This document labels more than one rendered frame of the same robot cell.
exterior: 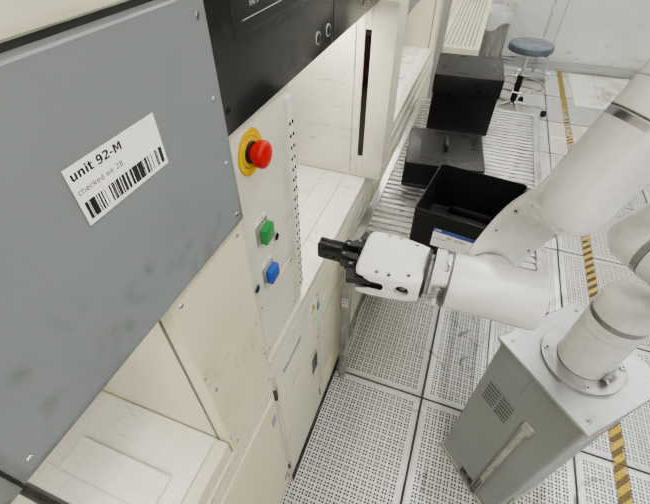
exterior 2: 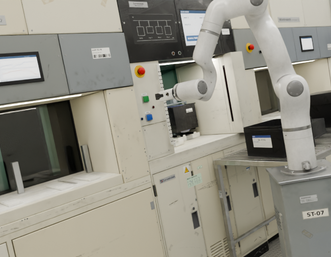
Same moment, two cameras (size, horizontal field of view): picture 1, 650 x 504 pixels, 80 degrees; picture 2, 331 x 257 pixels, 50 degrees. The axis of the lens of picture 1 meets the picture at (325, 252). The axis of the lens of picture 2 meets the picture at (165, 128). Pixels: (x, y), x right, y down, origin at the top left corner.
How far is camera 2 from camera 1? 1.53 m
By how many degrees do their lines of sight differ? 48
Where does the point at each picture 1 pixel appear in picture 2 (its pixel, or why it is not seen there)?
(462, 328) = not seen: outside the picture
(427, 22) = (328, 87)
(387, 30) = (228, 63)
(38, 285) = (83, 61)
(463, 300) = (180, 90)
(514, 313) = (189, 87)
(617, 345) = (290, 137)
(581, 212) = (195, 53)
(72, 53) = (97, 34)
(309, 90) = not seen: hidden behind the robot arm
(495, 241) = not seen: hidden behind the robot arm
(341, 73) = (218, 85)
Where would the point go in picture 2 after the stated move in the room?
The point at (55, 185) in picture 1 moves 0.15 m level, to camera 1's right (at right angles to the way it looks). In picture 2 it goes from (89, 50) to (113, 42)
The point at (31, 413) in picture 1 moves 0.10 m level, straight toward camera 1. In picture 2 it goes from (75, 81) to (81, 78)
